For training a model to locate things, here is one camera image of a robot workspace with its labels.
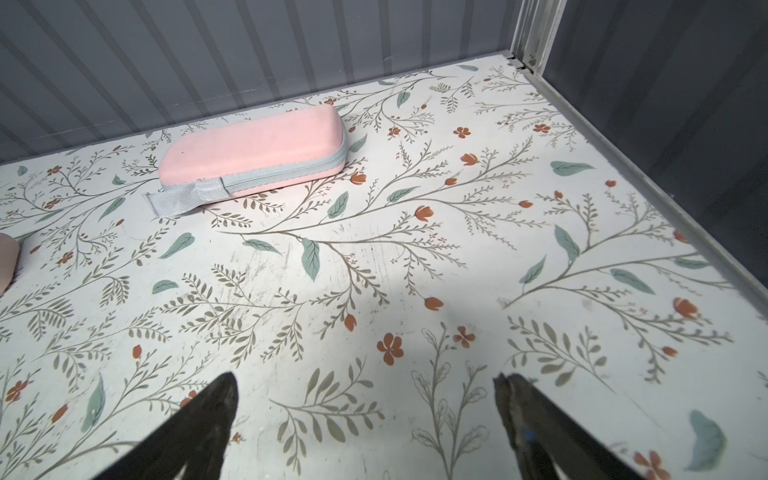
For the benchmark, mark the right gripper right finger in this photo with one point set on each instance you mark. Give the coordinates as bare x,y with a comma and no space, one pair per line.
546,441

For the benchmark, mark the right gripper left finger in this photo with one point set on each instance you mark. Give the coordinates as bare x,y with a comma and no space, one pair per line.
191,444

